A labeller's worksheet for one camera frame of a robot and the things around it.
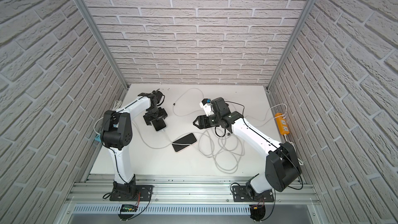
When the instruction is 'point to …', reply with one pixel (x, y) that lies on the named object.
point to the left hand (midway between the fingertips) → (158, 116)
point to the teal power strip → (97, 139)
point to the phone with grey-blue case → (159, 124)
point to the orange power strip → (282, 124)
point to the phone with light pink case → (189, 139)
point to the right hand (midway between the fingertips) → (194, 124)
